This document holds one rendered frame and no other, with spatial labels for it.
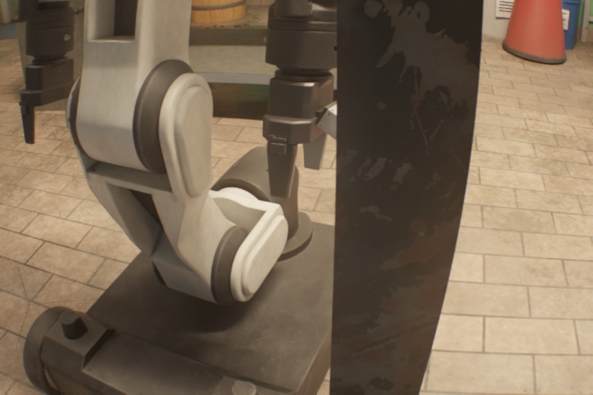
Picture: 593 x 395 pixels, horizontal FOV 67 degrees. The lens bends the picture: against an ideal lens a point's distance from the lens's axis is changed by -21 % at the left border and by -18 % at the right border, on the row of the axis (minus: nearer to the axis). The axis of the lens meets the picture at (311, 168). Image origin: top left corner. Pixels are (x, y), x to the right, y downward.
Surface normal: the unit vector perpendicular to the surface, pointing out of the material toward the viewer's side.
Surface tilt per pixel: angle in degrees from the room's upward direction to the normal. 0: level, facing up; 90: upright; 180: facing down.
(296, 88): 78
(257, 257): 90
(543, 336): 0
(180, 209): 100
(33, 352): 43
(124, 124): 74
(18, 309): 0
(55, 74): 90
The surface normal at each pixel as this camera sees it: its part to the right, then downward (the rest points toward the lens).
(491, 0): -0.58, 0.44
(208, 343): 0.00, -0.87
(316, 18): 0.25, 0.33
